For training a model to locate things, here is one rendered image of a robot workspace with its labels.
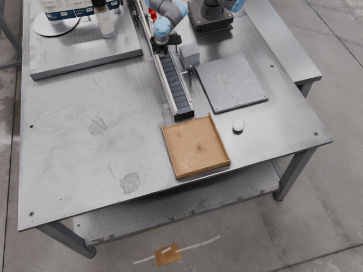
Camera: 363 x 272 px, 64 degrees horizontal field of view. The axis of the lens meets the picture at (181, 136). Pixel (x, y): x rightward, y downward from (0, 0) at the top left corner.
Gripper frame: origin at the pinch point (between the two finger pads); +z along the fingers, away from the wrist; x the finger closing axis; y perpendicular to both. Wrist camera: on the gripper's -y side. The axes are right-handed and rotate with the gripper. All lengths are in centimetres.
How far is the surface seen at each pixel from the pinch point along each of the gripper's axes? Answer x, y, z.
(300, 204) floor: 117, -71, 40
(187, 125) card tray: 45.5, 0.4, -14.4
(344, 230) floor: 139, -90, 28
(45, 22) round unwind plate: -48, 68, 33
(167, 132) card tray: 46.4, 11.2, -14.9
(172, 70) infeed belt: 12.1, -1.8, -0.6
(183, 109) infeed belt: 36.9, 0.1, -14.8
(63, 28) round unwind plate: -39, 56, 28
